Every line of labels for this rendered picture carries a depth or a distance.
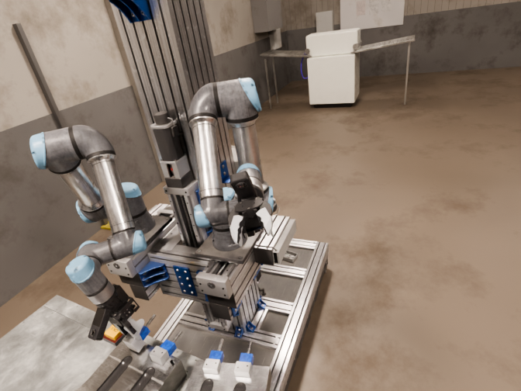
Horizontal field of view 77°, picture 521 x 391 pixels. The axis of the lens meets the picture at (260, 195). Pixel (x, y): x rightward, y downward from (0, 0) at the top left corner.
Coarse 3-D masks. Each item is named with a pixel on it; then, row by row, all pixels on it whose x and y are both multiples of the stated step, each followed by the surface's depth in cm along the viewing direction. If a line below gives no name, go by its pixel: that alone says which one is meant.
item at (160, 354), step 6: (168, 342) 116; (156, 348) 112; (162, 348) 112; (168, 348) 113; (174, 348) 115; (150, 354) 111; (156, 354) 111; (162, 354) 110; (168, 354) 112; (156, 360) 111; (162, 360) 110
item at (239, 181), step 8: (232, 176) 78; (240, 176) 77; (248, 176) 78; (232, 184) 78; (240, 184) 78; (248, 184) 79; (240, 192) 82; (248, 192) 82; (256, 192) 85; (240, 200) 84
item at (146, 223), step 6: (144, 210) 154; (132, 216) 151; (138, 216) 152; (144, 216) 154; (150, 216) 158; (138, 222) 152; (144, 222) 154; (150, 222) 157; (138, 228) 154; (144, 228) 154; (150, 228) 156
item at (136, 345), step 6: (150, 318) 122; (144, 330) 117; (126, 336) 115; (144, 336) 117; (126, 342) 113; (132, 342) 112; (138, 342) 114; (144, 342) 117; (132, 348) 115; (138, 348) 115
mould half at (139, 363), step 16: (112, 352) 117; (128, 352) 117; (144, 352) 116; (112, 368) 112; (128, 368) 112; (144, 368) 110; (160, 368) 110; (176, 368) 110; (96, 384) 108; (128, 384) 107; (160, 384) 105; (176, 384) 111
